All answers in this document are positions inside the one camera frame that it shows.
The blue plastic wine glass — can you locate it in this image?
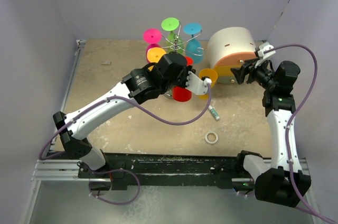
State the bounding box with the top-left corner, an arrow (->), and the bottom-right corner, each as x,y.
183,22 -> 204,64

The white round drawer box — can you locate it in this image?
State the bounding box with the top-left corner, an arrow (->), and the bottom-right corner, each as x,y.
206,27 -> 256,84

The orange wine glass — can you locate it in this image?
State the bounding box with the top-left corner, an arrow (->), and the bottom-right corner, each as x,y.
199,68 -> 218,88
146,47 -> 167,63

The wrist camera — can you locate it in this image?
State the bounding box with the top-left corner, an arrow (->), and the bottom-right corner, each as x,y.
185,71 -> 212,96
255,42 -> 276,68

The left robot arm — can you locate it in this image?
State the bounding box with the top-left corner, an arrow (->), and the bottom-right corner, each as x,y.
53,52 -> 208,178

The red plastic wine glass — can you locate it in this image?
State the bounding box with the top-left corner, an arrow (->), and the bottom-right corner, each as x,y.
173,53 -> 192,102

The white tape roll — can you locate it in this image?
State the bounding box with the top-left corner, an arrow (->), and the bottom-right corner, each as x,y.
204,130 -> 219,145

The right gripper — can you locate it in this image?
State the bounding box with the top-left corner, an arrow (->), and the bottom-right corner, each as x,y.
231,57 -> 278,90

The pink plastic wine glass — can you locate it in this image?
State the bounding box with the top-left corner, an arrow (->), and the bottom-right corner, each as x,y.
143,29 -> 162,62

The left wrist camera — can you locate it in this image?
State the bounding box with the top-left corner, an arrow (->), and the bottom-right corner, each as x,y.
185,71 -> 212,96

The chrome wine glass rack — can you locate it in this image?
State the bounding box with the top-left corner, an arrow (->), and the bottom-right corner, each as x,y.
158,17 -> 207,102

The aluminium rail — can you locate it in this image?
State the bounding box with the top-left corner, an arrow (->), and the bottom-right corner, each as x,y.
31,159 -> 81,182

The small grey metal block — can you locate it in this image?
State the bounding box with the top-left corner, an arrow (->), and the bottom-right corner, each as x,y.
101,61 -> 111,66

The black base frame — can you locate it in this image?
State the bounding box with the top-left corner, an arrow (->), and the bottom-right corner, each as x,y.
75,153 -> 254,192

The white green glue stick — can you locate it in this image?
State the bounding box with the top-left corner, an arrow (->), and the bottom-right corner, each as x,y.
208,105 -> 220,121

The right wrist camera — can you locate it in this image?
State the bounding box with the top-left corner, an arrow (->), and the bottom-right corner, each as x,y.
255,42 -> 276,68

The green plastic wine glass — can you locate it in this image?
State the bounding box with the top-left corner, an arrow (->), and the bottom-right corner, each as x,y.
161,17 -> 183,54

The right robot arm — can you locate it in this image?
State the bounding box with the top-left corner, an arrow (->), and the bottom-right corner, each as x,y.
231,59 -> 311,208

